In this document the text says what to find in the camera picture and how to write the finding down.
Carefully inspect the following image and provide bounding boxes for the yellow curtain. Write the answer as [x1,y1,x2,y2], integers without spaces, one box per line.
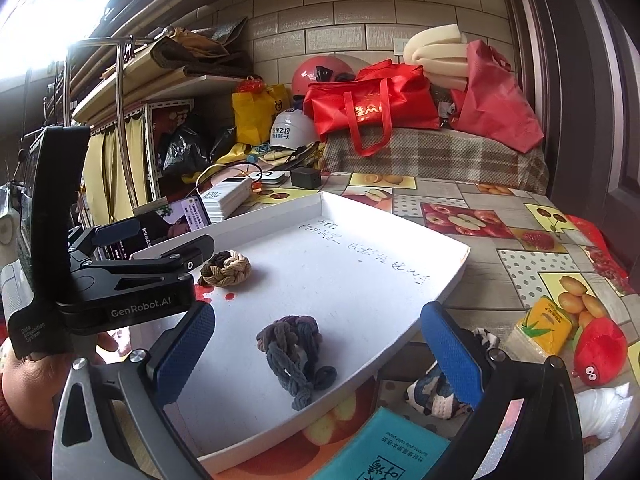
[82,114,149,226]

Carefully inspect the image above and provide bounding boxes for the red tote bag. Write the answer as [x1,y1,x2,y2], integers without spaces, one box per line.
[303,60,439,157]

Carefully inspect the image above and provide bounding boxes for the red bag beside table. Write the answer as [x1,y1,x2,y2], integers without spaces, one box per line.
[568,214,628,281]

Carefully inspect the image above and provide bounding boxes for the metal shelf rack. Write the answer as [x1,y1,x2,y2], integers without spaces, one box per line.
[44,30,253,211]

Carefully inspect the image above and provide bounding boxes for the white safety helmet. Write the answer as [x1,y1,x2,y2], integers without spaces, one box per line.
[269,108,319,150]

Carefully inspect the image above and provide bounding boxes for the fruit pattern tablecloth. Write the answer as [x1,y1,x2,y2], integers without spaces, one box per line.
[218,174,639,479]

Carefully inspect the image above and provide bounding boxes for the black plastic bag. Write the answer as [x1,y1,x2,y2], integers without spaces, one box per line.
[160,125,236,177]

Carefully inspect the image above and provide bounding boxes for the white power bank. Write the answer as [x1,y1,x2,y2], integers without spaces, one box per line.
[201,177,253,223]

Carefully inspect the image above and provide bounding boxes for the white shallow tray box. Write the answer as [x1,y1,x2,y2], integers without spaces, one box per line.
[130,190,472,475]

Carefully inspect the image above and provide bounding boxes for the smartphone with lit screen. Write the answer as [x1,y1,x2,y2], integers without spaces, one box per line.
[103,196,210,260]

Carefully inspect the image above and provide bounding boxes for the yellow paper bag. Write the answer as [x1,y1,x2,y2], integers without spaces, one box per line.
[232,77,291,146]

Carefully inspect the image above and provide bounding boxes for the black charger block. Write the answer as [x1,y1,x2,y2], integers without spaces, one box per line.
[290,167,322,190]

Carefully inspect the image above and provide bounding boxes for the black white patterned cloth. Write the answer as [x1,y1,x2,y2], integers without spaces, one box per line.
[403,327,501,420]

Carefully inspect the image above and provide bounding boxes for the teal tissue pack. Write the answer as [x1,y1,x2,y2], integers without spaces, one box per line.
[312,408,449,480]

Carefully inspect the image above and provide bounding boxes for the person's left hand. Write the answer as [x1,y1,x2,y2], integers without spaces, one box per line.
[0,331,120,430]

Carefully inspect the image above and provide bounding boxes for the white wireless charger pad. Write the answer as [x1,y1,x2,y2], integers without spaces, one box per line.
[248,171,290,185]

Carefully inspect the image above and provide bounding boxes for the white towel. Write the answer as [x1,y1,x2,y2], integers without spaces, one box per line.
[575,384,632,440]

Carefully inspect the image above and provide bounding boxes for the red plastic bag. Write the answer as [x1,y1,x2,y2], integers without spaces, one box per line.
[450,40,544,154]

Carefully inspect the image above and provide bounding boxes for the cream foam rolls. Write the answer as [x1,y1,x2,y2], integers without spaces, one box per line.
[402,24,469,91]

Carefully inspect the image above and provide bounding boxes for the plaid covered bench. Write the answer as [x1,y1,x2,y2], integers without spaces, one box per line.
[321,128,549,194]

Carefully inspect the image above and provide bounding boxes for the dark wooden door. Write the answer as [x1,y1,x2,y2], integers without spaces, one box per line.
[506,0,639,278]

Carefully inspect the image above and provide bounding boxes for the grey purple braided scrunchie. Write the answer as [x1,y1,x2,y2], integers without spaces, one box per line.
[256,315,337,411]

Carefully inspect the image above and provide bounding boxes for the red plush apple toy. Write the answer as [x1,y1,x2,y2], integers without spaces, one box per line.
[574,318,628,387]

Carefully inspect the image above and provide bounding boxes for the pink red helmet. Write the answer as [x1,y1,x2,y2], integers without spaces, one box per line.
[291,55,356,96]

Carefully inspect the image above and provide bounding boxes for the beige brown braided scrunchie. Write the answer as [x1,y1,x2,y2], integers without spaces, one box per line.
[198,250,252,288]

